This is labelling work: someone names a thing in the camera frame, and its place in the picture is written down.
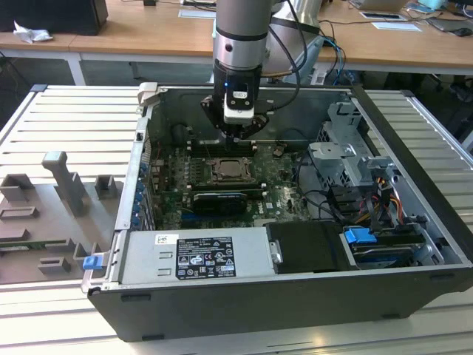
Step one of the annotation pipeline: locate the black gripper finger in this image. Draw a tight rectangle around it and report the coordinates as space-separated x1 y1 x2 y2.
235 110 273 148
200 95 238 148

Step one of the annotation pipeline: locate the metal socket cover frame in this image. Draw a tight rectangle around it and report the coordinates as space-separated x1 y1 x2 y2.
210 157 259 184

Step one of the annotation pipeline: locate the CPU socket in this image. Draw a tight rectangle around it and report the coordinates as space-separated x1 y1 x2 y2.
207 157 259 185

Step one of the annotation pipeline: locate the green motherboard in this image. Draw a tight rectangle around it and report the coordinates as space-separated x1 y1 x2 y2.
147 142 315 229

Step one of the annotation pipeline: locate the metal drive cage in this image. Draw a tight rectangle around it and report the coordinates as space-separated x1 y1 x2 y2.
306 101 401 190

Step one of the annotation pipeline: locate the black graphics card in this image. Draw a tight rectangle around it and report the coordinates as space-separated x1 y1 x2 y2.
191 190 248 218

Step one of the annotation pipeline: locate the wooden desk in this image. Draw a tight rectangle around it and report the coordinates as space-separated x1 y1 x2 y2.
0 31 82 87
69 0 473 77

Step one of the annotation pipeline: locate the black plastic shroud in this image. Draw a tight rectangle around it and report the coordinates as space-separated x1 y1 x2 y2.
265 221 356 275

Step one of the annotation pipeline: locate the hard disk in blue carrier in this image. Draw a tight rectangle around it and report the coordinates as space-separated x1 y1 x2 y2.
342 226 426 270

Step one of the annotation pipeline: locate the beige laptop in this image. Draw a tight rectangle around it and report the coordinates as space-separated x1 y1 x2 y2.
349 0 407 11

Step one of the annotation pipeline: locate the grey power supply unit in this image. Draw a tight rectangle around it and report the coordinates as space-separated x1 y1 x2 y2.
120 227 278 285

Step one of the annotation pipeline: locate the white paper sheet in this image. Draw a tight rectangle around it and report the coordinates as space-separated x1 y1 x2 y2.
371 21 423 33

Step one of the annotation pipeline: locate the black computer box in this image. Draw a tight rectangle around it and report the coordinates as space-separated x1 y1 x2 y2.
0 0 109 37

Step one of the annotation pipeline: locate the open black PC case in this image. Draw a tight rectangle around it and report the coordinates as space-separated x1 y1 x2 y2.
86 81 473 343

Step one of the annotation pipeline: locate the crumpled white paper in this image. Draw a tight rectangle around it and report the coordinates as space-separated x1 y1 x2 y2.
13 20 53 45

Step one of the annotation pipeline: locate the grey parts rack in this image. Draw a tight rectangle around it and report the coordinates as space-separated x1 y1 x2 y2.
0 149 125 285

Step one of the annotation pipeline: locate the dark flat pad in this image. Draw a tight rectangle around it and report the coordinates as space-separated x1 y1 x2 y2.
426 16 473 33

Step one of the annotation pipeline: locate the green RAM stick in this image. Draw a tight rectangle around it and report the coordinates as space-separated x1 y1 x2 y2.
0 240 69 251

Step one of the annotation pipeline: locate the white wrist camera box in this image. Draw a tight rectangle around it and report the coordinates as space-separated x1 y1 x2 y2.
222 83 256 126

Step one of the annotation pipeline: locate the light grey case handle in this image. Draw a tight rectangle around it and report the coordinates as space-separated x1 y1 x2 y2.
137 81 164 110

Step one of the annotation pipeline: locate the coloured power wire bundle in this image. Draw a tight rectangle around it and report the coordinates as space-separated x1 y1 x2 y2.
364 177 404 227

